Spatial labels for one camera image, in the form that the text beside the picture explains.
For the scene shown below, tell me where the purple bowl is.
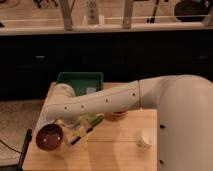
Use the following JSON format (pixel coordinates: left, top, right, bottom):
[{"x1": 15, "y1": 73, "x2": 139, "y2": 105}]
[{"x1": 36, "y1": 124, "x2": 63, "y2": 151}]

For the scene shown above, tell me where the green toy pepper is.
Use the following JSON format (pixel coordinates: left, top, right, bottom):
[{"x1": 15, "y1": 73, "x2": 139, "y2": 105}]
[{"x1": 88, "y1": 115, "x2": 104, "y2": 127}]

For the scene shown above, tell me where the orange bowl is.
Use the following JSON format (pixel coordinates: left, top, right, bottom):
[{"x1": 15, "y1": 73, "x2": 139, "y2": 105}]
[{"x1": 105, "y1": 112, "x2": 127, "y2": 121}]

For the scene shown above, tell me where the light green toy cup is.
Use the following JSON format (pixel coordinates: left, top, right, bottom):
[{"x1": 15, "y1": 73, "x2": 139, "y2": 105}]
[{"x1": 81, "y1": 114, "x2": 96, "y2": 121}]

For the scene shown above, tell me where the white plastic cup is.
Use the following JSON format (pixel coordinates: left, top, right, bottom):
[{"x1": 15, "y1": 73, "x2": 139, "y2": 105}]
[{"x1": 137, "y1": 128, "x2": 152, "y2": 148}]

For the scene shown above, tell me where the black bar left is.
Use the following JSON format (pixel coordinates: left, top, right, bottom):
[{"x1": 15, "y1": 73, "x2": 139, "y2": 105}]
[{"x1": 17, "y1": 129, "x2": 32, "y2": 171}]

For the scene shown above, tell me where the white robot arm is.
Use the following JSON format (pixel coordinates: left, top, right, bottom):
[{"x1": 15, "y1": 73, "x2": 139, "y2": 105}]
[{"x1": 44, "y1": 75, "x2": 213, "y2": 171}]

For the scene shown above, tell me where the green plastic tray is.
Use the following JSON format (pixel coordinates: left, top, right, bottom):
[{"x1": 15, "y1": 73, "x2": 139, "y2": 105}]
[{"x1": 57, "y1": 72, "x2": 104, "y2": 96}]

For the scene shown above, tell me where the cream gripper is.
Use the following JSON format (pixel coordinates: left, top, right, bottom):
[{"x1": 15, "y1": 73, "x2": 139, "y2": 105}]
[{"x1": 66, "y1": 120, "x2": 89, "y2": 145}]

